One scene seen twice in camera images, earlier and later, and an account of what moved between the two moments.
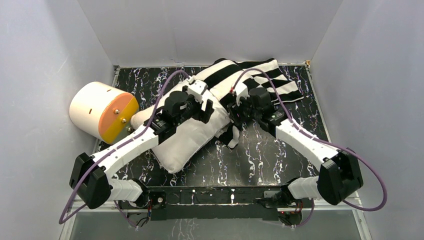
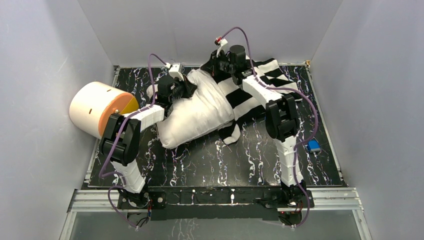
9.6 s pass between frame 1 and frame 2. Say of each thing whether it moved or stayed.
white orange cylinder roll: stayed
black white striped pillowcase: moved
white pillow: moved
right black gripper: moved
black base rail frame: stayed
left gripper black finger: moved
